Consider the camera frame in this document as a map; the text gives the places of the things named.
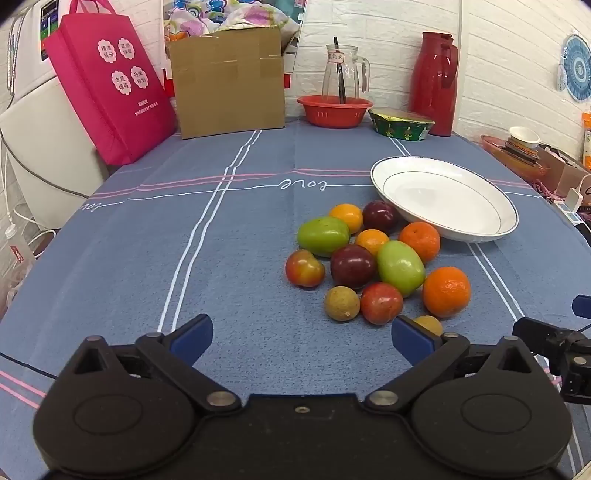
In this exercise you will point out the floral cloth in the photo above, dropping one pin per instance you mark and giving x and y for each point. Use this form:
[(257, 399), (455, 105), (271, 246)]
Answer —
[(217, 14)]

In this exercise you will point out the small orange mandarin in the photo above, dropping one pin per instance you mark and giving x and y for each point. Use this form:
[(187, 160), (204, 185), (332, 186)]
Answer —
[(371, 241), (346, 217)]

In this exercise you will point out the wall calendar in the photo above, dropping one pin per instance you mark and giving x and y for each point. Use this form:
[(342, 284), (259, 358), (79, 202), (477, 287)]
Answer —
[(291, 60)]

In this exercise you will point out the blue round wall decoration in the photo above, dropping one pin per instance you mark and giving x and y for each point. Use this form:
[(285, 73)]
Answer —
[(577, 69)]

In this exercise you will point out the dark red plum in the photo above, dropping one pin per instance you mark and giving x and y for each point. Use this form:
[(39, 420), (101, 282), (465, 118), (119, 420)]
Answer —
[(379, 216), (353, 266)]

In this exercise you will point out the cardboard box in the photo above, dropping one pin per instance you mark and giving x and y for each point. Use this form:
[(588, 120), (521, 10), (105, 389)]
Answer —
[(226, 87)]

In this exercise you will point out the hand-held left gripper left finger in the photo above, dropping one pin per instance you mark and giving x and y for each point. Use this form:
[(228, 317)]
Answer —
[(195, 334)]

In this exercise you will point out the large orange mandarin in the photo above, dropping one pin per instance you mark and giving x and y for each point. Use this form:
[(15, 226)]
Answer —
[(419, 240), (446, 291)]

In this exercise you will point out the orange plastic bowl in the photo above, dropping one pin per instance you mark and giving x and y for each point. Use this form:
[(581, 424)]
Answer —
[(512, 159)]

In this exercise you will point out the black stirring stick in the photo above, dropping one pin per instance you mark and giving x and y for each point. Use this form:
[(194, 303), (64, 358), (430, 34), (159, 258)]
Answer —
[(340, 74)]

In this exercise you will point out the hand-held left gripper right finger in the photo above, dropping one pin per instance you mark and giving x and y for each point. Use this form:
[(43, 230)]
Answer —
[(412, 339)]

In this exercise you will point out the red thermos jug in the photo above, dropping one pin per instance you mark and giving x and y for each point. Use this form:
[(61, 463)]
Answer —
[(431, 87)]

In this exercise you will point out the red yellow plum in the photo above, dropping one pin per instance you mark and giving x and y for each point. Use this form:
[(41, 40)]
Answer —
[(304, 268)]

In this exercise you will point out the green patterned bowl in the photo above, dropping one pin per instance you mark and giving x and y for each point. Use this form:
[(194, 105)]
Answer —
[(399, 127)]

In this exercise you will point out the white paper cup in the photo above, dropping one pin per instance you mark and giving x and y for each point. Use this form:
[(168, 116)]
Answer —
[(524, 136)]

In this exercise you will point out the red plastic basin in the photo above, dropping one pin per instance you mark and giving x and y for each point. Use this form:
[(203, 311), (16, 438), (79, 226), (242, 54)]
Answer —
[(332, 113)]

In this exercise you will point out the blue striped tablecloth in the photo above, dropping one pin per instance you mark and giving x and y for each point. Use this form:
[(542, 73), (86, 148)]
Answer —
[(184, 240)]

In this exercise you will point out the white plastic bottle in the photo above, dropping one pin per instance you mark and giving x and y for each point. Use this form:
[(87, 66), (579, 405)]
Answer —
[(17, 251)]

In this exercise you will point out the pink tote bag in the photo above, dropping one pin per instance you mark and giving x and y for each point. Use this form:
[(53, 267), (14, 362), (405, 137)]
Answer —
[(111, 83)]

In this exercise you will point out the white plate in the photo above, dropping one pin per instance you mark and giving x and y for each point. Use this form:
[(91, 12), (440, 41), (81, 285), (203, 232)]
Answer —
[(443, 196)]

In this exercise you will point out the orange packet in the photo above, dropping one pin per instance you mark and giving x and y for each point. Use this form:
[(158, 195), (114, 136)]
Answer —
[(586, 138)]

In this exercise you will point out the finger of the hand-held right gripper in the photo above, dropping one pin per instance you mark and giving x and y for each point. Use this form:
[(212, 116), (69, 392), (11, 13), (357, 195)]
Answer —
[(535, 333), (582, 306)]

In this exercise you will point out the green apple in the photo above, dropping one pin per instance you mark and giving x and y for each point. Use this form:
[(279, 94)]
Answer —
[(400, 267)]

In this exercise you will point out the small white charger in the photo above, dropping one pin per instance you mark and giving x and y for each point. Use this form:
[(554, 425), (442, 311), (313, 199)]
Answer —
[(572, 203)]

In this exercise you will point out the glass pitcher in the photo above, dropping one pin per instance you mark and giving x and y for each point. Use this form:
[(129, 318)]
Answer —
[(353, 74)]

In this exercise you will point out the brown carton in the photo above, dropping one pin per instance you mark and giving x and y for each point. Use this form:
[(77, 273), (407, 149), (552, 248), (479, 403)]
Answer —
[(565, 173)]

